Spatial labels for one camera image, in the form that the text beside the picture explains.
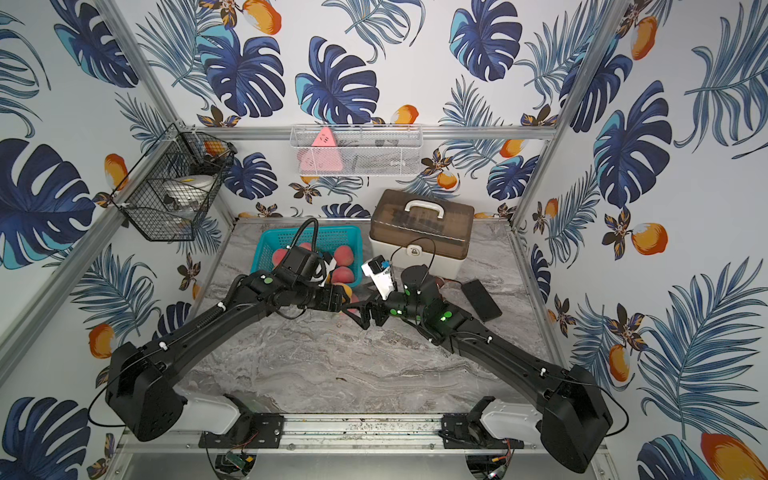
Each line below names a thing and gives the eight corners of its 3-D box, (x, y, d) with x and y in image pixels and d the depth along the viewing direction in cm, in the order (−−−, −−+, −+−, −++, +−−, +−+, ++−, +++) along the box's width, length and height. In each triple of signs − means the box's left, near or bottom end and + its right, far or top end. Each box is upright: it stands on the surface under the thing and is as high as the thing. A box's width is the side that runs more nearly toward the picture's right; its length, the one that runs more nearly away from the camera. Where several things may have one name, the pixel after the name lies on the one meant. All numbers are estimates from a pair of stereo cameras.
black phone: (483, 322, 95) (485, 318, 94) (460, 287, 104) (461, 283, 102) (499, 315, 97) (501, 312, 95) (475, 281, 105) (476, 277, 103)
